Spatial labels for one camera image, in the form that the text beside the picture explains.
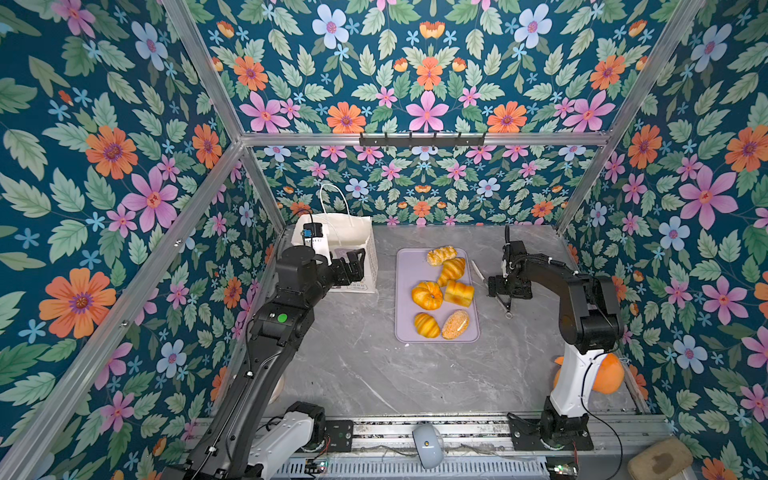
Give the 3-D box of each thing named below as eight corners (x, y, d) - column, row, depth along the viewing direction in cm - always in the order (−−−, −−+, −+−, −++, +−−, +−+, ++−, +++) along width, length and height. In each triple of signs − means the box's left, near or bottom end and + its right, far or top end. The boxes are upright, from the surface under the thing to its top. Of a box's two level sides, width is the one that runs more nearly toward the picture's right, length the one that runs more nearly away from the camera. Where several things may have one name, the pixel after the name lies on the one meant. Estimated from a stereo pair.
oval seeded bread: (438, 334, 92) (439, 327, 89) (456, 311, 97) (458, 304, 94) (454, 345, 90) (456, 339, 86) (472, 321, 95) (474, 315, 91)
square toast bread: (442, 300, 99) (443, 291, 95) (445, 288, 102) (447, 279, 98) (469, 308, 97) (472, 299, 93) (472, 296, 100) (475, 286, 96)
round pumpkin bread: (411, 309, 98) (411, 304, 95) (411, 286, 103) (411, 281, 101) (442, 309, 98) (443, 304, 95) (440, 286, 103) (441, 281, 101)
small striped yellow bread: (414, 337, 92) (414, 332, 88) (414, 318, 96) (414, 312, 93) (439, 337, 92) (440, 332, 88) (438, 318, 96) (439, 312, 93)
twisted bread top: (430, 268, 109) (431, 261, 106) (425, 258, 112) (426, 251, 109) (456, 260, 111) (458, 253, 108) (450, 250, 114) (452, 243, 111)
